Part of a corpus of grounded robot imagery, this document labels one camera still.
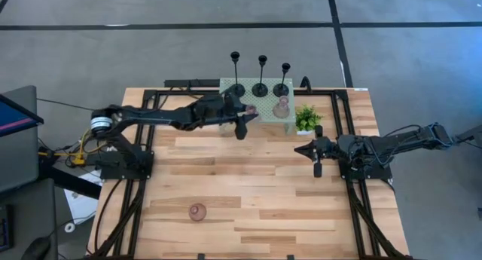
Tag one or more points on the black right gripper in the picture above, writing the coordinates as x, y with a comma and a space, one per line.
327, 148

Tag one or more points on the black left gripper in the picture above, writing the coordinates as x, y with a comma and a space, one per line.
214, 113

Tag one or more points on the pink ribbed glass candle holder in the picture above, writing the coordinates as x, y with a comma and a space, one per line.
281, 110
251, 109
197, 212

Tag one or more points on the tall black candlestick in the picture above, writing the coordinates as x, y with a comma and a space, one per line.
237, 90
260, 90
281, 90

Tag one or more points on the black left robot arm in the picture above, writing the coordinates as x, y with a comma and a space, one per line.
150, 118

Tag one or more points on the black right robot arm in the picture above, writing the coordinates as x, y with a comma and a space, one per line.
414, 137

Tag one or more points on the green plant in white pot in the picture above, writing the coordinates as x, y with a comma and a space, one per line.
307, 118

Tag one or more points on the white paper sheet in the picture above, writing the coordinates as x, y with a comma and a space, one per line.
81, 207

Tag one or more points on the grey-backed computer monitor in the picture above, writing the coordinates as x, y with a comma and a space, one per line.
19, 154

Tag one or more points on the black desk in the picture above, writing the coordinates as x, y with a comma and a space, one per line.
34, 215

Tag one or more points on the black computer mouse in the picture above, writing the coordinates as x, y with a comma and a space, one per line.
37, 249

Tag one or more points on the black computer keyboard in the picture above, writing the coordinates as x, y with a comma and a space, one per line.
4, 230

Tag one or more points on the black aluminium rig frame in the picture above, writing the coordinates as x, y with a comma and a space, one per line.
320, 91

